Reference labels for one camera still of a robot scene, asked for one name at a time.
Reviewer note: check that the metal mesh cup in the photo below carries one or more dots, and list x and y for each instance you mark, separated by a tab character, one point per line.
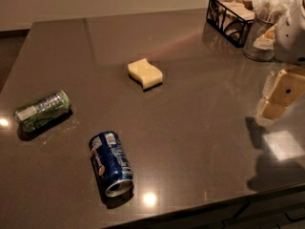
255	47

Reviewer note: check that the green soda can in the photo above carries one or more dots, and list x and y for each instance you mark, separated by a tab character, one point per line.
43	111

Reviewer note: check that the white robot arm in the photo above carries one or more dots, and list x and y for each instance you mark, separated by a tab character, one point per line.
289	36

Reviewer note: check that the yellow sponge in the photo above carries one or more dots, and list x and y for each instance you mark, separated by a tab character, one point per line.
145	73

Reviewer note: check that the black wire napkin holder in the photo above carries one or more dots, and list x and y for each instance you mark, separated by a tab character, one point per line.
229	24

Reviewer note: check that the blue pepsi can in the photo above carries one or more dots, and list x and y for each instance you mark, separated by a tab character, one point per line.
113	170

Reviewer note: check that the napkins in holder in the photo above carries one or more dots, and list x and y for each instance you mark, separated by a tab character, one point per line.
242	8

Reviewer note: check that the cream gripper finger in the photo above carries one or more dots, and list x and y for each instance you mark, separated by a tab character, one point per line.
281	90

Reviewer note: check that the white packets in cup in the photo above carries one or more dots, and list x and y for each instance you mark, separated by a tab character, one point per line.
270	10

